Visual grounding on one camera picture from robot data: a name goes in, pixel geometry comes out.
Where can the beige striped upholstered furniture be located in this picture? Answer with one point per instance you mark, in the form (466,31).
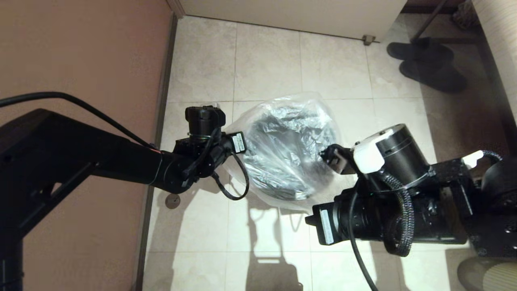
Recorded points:
(503,44)

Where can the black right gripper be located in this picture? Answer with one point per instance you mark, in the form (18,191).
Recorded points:
(333,222)

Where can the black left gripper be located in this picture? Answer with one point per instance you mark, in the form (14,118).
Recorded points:
(233,143)

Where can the round metal floor plate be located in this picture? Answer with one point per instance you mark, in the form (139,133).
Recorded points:
(173,201)

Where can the grey fuzzy object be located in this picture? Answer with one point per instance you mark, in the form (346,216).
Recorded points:
(462,16)

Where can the clear plastic trash bag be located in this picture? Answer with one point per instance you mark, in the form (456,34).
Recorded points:
(282,153)

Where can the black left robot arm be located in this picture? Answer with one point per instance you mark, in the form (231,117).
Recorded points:
(80,157)

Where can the dark furniture leg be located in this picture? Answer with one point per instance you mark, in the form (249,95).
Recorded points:
(430,20)

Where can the black round trash bin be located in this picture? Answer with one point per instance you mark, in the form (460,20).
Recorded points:
(282,190)

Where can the black slipper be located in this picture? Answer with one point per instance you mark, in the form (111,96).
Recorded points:
(420,50)
(436,76)

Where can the beige door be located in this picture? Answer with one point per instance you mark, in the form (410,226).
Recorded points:
(282,14)

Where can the metal door stopper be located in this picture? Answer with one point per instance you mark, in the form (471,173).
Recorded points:
(368,39)

